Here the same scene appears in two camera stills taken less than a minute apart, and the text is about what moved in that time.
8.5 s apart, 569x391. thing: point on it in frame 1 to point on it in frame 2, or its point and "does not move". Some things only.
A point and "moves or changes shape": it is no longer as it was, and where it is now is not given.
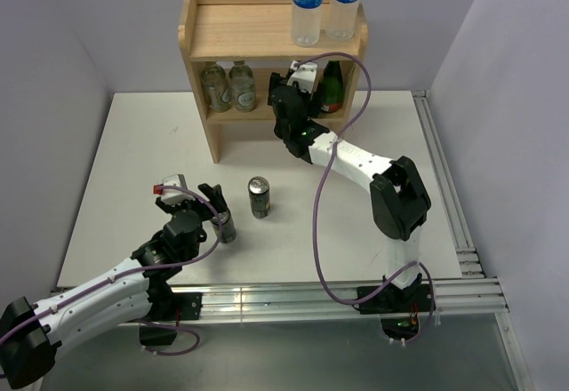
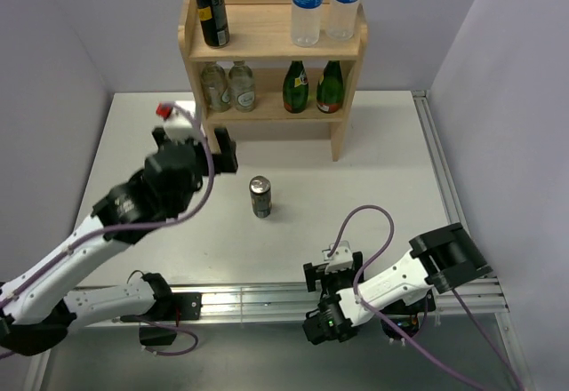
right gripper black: x=313 y=107 to x=316 y=271
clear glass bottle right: x=242 y=87 does not move
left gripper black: x=207 y=211 to x=224 y=161
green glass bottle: x=326 y=83 moves or changes shape
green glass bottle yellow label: x=332 y=90 does not move
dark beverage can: x=260 y=196 does not move
